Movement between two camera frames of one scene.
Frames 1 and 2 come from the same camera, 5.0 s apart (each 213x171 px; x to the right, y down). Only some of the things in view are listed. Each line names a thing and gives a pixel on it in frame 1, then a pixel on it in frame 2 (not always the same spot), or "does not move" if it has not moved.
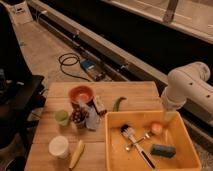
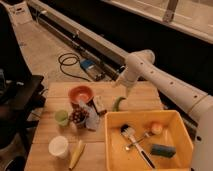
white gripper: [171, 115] to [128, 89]
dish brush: [129, 130] does not move
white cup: [59, 147] does not move
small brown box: [99, 105] does not move
